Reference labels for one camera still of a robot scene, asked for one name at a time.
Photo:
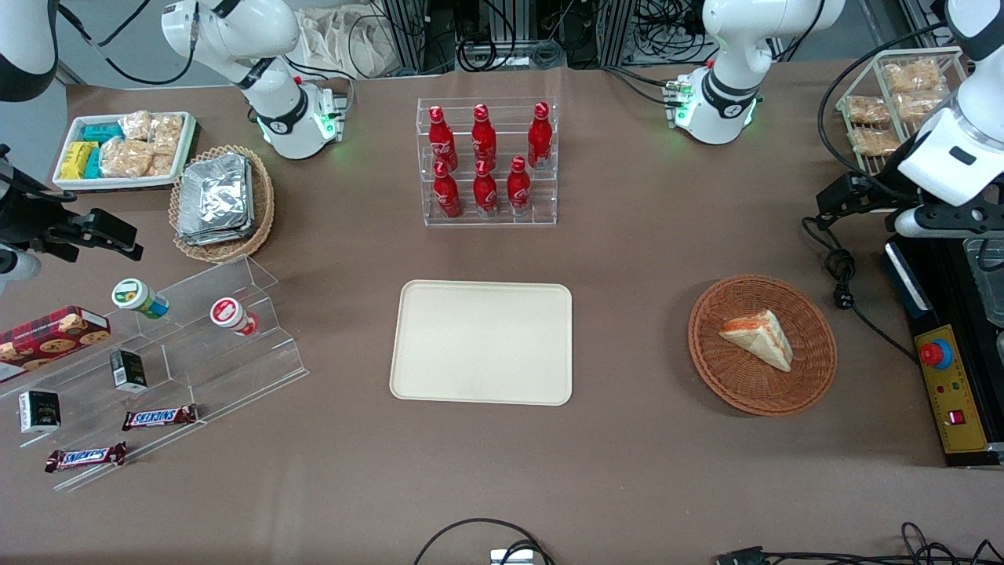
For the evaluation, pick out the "wrapped bread pack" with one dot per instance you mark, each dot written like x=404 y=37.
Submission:
x=867 y=110
x=874 y=141
x=922 y=106
x=914 y=76

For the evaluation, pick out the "aluminium frame post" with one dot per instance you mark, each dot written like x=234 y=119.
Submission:
x=408 y=35

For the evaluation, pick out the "black yellow control box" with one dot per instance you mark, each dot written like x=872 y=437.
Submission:
x=957 y=392

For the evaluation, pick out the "clear plastic container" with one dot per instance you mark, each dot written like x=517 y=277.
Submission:
x=988 y=282

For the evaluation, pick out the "oval light wicker basket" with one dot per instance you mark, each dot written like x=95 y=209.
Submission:
x=263 y=212

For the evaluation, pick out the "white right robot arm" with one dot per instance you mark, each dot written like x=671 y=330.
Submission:
x=235 y=31

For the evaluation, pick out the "silver foil pack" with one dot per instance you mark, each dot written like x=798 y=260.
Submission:
x=213 y=192
x=249 y=224

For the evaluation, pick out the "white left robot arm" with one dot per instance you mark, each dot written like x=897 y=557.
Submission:
x=733 y=47

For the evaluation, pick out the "green lid yoghurt cup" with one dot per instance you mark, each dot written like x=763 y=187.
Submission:
x=133 y=297

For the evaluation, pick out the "small white device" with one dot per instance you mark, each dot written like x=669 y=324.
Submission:
x=511 y=557

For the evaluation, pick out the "clear rice cracker pack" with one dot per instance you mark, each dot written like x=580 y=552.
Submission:
x=125 y=158
x=134 y=125
x=161 y=165
x=166 y=133

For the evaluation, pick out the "red lid yoghurt cup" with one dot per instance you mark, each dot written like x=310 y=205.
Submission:
x=229 y=314

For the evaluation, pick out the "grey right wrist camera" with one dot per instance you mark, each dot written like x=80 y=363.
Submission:
x=16 y=267

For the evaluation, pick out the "red emergency stop button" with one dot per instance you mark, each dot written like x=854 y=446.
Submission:
x=936 y=355

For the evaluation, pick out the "snickers chocolate bar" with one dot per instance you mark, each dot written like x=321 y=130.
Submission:
x=86 y=457
x=161 y=417

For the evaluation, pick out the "small black carton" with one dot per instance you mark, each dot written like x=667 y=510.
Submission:
x=39 y=412
x=128 y=370

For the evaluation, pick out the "clear acrylic step shelf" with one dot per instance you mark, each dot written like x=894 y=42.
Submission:
x=227 y=369

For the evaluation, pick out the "white rectangular snack tray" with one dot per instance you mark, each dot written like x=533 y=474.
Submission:
x=70 y=184

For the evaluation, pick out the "white cloth bag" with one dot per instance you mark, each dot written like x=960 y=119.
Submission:
x=337 y=43

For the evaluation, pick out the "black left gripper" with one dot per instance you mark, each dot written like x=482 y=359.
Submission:
x=873 y=191

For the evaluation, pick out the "red cookie box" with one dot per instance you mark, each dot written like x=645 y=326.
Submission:
x=47 y=337

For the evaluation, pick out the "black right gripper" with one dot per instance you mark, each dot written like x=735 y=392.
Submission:
x=31 y=217

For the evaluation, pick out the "round brown wicker basket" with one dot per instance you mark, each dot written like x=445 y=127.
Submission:
x=745 y=384

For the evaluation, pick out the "yellow snack pack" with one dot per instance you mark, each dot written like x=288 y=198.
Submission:
x=77 y=159

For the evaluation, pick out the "triangle sandwich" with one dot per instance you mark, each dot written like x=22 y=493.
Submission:
x=761 y=337

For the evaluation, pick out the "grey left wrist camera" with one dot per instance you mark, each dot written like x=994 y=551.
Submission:
x=933 y=224

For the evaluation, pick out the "clear acrylic bottle rack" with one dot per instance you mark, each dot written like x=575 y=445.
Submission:
x=541 y=200

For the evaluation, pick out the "teal snack pack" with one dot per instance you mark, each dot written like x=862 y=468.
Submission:
x=93 y=165
x=102 y=133

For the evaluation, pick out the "cream plastic tray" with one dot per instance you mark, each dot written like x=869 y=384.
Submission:
x=482 y=341

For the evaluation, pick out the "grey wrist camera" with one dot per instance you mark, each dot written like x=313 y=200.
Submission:
x=16 y=267
x=933 y=224

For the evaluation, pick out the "red cola bottle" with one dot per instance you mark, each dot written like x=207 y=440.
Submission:
x=484 y=137
x=518 y=188
x=447 y=196
x=540 y=137
x=485 y=192
x=442 y=141

